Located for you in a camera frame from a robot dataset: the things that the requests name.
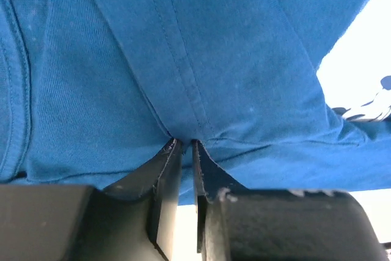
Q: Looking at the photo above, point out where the navy blue mickey t-shirt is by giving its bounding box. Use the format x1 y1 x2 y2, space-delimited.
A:
1 0 390 191

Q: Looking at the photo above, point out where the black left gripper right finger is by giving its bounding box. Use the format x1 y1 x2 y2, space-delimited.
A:
192 140 388 261

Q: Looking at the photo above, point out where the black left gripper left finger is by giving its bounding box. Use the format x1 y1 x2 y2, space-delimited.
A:
1 139 181 260

